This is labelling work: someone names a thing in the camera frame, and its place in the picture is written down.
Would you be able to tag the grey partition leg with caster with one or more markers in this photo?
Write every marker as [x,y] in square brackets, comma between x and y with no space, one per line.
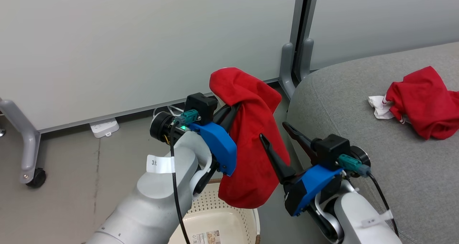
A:
[28,143]

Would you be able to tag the white power strip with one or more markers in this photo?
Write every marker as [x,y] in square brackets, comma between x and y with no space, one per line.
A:
[104,127]

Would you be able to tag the white plastic laundry basket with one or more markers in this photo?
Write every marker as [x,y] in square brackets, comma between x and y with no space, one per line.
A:
[222,219]

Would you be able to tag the grey curved partition leg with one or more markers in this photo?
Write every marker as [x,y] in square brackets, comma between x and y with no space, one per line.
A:
[286,68]
[306,57]

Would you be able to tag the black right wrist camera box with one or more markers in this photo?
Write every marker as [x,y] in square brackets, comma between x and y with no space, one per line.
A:
[331,148]

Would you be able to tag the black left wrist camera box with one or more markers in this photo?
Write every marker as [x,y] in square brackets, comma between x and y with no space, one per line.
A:
[200,106]

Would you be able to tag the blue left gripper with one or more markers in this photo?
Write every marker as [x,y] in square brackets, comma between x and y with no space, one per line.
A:
[218,143]

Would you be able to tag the printed sticker inside basket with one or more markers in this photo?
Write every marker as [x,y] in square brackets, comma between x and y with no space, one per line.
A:
[207,237]

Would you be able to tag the grey fabric sofa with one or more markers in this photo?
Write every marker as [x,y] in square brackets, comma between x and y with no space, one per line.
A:
[412,165]

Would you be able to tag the plain red garment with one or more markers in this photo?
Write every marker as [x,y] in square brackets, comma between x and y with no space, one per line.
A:
[251,151]

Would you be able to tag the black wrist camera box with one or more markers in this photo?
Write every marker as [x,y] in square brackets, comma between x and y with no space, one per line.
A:
[200,106]
[331,148]

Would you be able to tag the large white partition panel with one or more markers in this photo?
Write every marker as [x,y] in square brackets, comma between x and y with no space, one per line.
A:
[125,39]

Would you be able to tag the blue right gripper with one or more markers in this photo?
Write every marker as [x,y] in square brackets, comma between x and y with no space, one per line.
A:
[315,186]

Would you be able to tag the black caster wheel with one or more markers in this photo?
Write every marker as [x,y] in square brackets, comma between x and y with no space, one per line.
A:
[37,178]

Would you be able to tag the narrow white partition panel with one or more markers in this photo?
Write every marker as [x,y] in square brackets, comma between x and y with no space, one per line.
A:
[387,18]

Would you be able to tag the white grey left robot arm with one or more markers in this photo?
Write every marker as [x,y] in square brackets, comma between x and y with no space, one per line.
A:
[154,201]

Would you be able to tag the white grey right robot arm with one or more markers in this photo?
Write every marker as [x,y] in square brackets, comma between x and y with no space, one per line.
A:
[362,222]

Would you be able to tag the red garment with white trim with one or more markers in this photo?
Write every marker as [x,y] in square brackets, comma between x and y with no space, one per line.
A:
[423,100]

